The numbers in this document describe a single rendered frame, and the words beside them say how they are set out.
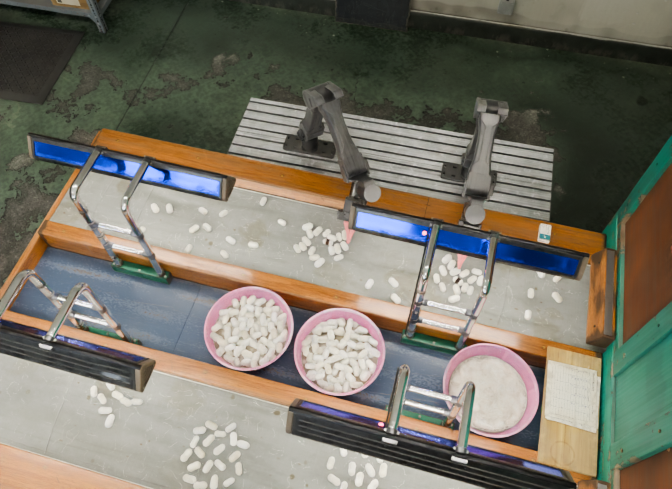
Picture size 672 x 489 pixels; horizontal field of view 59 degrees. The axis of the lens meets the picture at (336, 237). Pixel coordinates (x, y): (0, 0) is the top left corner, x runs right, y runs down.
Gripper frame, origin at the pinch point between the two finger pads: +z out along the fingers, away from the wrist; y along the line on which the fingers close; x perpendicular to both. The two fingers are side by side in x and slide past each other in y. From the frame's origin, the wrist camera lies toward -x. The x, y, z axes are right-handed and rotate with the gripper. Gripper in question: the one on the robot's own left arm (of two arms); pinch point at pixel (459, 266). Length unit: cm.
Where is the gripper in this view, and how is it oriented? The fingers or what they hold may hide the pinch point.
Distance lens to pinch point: 185.4
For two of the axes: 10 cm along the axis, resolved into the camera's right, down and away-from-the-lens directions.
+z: -1.9, 9.6, 1.8
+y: 9.7, 2.2, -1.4
